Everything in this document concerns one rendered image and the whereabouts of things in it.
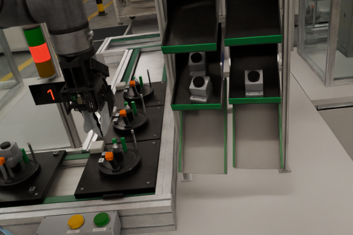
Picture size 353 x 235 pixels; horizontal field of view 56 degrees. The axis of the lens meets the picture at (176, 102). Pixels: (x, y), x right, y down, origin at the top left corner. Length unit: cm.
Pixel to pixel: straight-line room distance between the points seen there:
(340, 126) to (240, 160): 81
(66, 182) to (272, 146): 67
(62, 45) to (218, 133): 52
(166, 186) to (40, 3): 61
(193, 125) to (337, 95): 82
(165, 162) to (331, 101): 84
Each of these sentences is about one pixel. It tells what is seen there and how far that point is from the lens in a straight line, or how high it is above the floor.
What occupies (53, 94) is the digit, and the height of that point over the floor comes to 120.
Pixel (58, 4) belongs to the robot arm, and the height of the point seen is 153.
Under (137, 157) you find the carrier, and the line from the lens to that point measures 108.
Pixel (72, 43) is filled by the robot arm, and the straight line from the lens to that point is 65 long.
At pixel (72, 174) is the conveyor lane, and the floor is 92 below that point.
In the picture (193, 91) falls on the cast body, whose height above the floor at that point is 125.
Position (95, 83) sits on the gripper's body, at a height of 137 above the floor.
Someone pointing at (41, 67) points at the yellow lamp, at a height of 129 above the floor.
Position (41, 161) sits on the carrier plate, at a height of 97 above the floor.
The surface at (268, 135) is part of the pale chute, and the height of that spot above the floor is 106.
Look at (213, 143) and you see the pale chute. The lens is 98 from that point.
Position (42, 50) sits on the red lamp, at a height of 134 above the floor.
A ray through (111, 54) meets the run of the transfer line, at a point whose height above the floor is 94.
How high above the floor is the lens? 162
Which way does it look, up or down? 28 degrees down
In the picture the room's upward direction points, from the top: 9 degrees counter-clockwise
